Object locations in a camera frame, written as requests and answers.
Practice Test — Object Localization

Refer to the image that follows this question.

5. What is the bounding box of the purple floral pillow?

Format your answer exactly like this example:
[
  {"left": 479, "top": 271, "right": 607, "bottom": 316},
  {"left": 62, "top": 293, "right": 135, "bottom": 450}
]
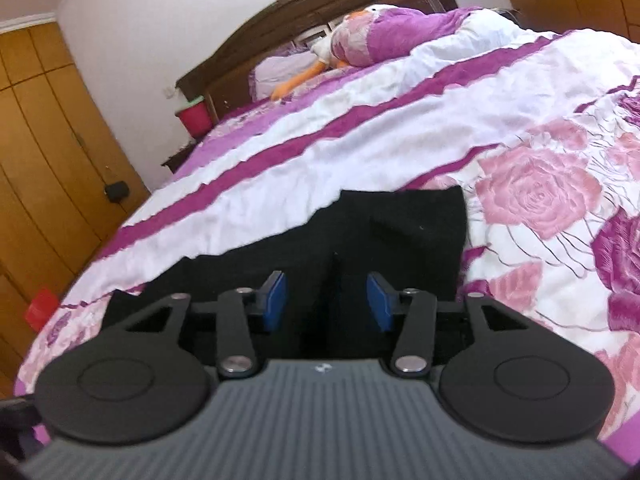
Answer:
[{"left": 330, "top": 6, "right": 475, "bottom": 67}]

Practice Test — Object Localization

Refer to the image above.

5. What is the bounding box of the black knit cardigan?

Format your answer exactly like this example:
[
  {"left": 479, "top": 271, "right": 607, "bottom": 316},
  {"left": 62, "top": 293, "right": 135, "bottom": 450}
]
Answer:
[{"left": 102, "top": 186, "right": 468, "bottom": 360}]

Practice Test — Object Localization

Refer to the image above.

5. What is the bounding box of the purple floral bed quilt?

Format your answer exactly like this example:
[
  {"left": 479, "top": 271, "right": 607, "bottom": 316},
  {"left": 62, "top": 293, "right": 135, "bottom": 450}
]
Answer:
[{"left": 15, "top": 9, "right": 639, "bottom": 462}]

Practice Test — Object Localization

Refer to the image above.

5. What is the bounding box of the red plastic stool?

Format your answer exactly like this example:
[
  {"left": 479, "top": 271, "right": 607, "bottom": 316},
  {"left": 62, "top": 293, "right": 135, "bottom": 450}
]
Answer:
[{"left": 24, "top": 288, "right": 60, "bottom": 333}]

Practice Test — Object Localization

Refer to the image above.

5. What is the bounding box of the orange white plush toy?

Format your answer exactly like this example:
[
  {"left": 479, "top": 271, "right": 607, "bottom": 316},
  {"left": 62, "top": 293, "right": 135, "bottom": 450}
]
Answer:
[{"left": 270, "top": 3, "right": 396, "bottom": 101}]

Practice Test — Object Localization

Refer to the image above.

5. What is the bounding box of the dark wooden headboard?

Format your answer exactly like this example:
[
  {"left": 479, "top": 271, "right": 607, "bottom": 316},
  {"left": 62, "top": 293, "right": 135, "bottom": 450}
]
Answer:
[{"left": 176, "top": 0, "right": 458, "bottom": 119}]

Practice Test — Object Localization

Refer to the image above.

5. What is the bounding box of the dark wooden nightstand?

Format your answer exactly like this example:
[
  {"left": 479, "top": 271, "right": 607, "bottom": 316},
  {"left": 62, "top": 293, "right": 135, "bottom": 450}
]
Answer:
[{"left": 162, "top": 140, "right": 200, "bottom": 174}]

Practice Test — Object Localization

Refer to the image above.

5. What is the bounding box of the red plastic bucket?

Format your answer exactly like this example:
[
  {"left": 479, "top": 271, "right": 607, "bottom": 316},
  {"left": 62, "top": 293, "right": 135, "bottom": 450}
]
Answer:
[{"left": 175, "top": 96, "right": 215, "bottom": 140}]

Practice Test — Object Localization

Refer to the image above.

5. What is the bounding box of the light purple pillow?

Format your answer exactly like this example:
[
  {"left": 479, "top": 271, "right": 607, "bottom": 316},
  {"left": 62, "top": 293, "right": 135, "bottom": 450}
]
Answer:
[{"left": 248, "top": 50, "right": 319, "bottom": 102}]

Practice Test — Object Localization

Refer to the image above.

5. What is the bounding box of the orange wooden wardrobe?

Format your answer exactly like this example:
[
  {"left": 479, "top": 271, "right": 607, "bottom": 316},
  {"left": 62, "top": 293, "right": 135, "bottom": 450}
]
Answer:
[{"left": 1, "top": 23, "right": 149, "bottom": 398}]

